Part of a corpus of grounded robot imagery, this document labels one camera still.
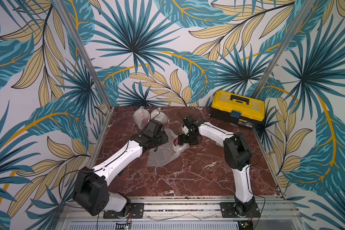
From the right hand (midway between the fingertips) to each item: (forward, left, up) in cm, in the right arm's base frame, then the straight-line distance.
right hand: (184, 143), depth 96 cm
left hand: (-5, +11, +14) cm, 19 cm away
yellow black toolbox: (+17, -40, +13) cm, 45 cm away
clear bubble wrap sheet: (+19, +29, +6) cm, 35 cm away
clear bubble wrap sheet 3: (-5, +12, -3) cm, 14 cm away
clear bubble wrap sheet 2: (+21, +19, +7) cm, 29 cm away
